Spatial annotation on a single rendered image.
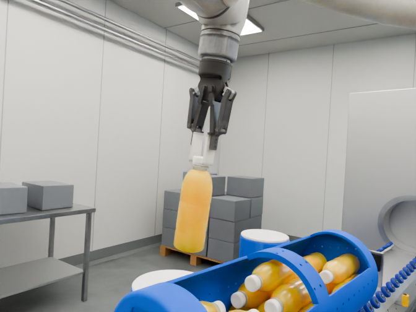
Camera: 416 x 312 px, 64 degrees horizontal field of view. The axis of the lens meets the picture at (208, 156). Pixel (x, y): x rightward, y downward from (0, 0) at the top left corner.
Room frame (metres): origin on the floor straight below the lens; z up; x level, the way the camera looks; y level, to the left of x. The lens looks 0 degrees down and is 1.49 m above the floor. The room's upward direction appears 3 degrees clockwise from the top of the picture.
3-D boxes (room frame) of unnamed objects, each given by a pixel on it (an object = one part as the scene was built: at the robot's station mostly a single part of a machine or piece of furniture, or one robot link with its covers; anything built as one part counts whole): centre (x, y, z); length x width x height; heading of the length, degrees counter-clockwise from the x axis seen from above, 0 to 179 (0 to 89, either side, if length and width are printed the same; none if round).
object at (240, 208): (4.70, -0.11, 0.59); 1.20 x 0.80 x 1.19; 55
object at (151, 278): (1.13, 0.09, 1.03); 0.28 x 0.28 x 0.01
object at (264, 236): (1.92, -0.36, 1.03); 0.28 x 0.28 x 0.01
